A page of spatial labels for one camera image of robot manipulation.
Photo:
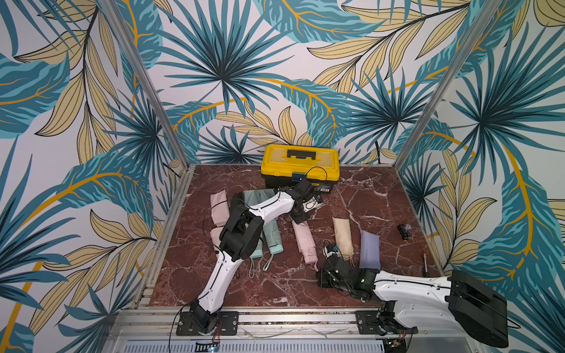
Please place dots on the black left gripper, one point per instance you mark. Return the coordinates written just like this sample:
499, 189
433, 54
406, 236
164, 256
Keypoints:
303, 218

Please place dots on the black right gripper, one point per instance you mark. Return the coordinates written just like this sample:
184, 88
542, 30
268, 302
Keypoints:
327, 273

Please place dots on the pink sleeved umbrella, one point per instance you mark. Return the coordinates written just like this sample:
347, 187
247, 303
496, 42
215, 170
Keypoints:
306, 244

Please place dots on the mint sleeved umbrella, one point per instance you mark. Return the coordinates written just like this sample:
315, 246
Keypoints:
273, 237
258, 251

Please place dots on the mint umbrella sleeve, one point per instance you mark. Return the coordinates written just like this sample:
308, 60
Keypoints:
253, 197

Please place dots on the pink umbrella sleeve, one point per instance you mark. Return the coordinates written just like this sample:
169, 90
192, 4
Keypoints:
219, 210

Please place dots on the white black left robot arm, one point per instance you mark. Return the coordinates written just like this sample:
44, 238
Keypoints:
238, 240

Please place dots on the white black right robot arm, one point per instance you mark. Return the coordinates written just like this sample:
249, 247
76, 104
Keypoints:
452, 305

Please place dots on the yellow black toolbox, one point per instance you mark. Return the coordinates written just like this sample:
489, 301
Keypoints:
285, 165

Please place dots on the lavender sleeved umbrella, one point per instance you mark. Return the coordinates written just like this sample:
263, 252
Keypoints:
369, 251

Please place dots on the beige sleeved umbrella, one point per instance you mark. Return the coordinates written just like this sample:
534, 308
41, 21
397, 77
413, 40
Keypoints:
343, 237

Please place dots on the small black electrical part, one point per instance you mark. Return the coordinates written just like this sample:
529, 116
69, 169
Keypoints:
405, 231

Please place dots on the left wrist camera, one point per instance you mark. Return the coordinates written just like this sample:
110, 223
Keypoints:
313, 204

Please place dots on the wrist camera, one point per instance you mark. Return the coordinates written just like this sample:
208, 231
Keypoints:
313, 204
331, 250

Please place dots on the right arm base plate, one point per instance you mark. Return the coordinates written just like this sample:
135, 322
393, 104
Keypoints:
382, 323

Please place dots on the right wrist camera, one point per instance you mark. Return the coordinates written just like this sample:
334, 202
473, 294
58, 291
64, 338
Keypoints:
331, 250

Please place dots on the black handled screwdriver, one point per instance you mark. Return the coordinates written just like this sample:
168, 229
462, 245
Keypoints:
425, 265

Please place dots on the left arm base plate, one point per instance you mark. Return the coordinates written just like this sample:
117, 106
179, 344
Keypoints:
193, 324

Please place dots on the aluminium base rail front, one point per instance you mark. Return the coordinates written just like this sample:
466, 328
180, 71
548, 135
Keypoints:
278, 329

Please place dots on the aluminium frame rail left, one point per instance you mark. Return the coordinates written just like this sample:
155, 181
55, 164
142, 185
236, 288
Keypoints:
119, 27

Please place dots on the aluminium frame rail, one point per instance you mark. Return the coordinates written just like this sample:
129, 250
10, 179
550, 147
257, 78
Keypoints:
460, 57
119, 27

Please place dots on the aluminium frame rail right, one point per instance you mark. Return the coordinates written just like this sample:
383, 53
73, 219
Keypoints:
460, 57

